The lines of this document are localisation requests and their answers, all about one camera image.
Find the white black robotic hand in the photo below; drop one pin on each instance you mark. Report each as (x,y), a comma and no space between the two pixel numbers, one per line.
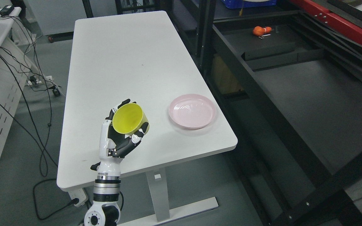
(114,147)

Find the yellow plastic cup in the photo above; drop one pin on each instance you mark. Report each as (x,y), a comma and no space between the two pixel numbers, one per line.
(128,119)

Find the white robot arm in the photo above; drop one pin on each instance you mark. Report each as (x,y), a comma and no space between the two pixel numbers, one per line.
(105,210)

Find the black metal shelf rack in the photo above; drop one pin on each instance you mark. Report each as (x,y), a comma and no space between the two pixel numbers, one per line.
(293,97)

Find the pink plastic plate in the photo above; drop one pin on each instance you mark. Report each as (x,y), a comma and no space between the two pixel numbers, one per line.
(192,111)

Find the white table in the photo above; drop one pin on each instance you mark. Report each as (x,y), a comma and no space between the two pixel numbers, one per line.
(138,56)

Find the white power strip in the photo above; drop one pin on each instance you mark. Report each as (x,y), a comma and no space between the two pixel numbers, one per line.
(38,80)

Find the black power adapter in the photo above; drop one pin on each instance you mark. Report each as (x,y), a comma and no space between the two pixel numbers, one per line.
(6,10)

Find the blue plastic crate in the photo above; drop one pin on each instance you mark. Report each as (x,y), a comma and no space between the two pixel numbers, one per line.
(238,4)

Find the orange toy object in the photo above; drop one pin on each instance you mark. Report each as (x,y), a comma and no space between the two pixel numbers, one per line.
(260,31)

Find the red metal beam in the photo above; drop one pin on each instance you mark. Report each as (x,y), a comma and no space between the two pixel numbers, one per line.
(333,20)

